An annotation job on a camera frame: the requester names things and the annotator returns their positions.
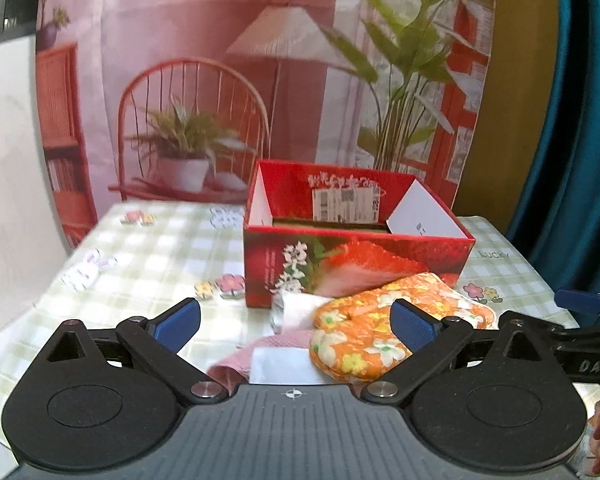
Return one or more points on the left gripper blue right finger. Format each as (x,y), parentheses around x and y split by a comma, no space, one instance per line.
(434,345)

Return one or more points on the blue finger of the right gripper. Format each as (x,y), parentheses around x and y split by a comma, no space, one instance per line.
(576,301)

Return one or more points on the blue curtain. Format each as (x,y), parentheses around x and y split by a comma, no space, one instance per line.
(556,225)

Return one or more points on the orange floral oven mitt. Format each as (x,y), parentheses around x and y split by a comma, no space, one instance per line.
(352,339)

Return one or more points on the green plaid tablecloth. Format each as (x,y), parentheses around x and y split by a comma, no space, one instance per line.
(140,259)

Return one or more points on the printed room backdrop cloth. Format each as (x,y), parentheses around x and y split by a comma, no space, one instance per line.
(180,99)

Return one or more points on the pink knitted cloth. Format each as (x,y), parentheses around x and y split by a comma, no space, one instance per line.
(277,359)

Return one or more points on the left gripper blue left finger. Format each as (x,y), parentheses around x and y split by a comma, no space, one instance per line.
(154,345)

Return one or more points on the red strawberry cardboard box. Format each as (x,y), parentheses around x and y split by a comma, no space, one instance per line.
(335,231)

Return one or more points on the white plastic bag bundle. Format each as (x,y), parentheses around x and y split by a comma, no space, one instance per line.
(294,310)

